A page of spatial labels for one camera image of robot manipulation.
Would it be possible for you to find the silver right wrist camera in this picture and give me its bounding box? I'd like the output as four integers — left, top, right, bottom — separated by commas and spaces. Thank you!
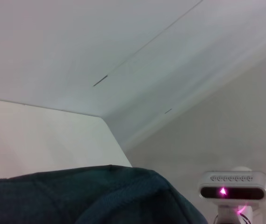
197, 171, 266, 207

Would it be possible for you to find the dark teal insulated lunch bag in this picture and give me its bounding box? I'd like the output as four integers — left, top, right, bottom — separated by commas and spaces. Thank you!
0, 164, 209, 224

